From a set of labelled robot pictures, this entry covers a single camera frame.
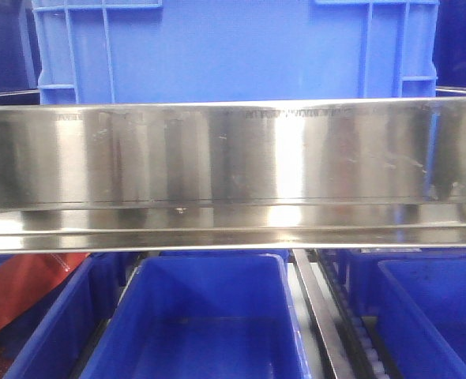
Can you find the blue bin left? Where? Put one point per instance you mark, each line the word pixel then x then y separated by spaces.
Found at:
pixel 48 339

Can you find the red bag in bin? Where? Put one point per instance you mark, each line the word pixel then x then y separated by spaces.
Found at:
pixel 27 278

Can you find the dark blue crate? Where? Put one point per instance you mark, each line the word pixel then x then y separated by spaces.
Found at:
pixel 19 53
pixel 450 44

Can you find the blue bin centre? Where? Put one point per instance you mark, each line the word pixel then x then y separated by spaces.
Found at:
pixel 203 317

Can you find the large blue crate upper shelf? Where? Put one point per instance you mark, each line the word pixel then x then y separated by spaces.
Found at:
pixel 202 51

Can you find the blue bin right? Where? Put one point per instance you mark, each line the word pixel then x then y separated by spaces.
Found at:
pixel 422 316

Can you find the roller track with white wheels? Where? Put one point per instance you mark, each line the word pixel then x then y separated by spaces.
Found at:
pixel 364 357

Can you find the dark blue crate upper right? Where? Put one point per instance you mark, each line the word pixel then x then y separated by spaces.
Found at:
pixel 450 44

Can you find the dark blue crate upper left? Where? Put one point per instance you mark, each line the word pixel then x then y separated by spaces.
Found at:
pixel 19 53

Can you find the stainless steel shelf rail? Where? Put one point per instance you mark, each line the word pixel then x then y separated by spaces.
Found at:
pixel 296 174

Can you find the blue bin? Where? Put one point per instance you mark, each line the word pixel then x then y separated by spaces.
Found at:
pixel 203 317
pixel 48 339
pixel 422 316

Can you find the steel divider rail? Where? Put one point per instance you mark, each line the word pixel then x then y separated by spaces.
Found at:
pixel 334 358

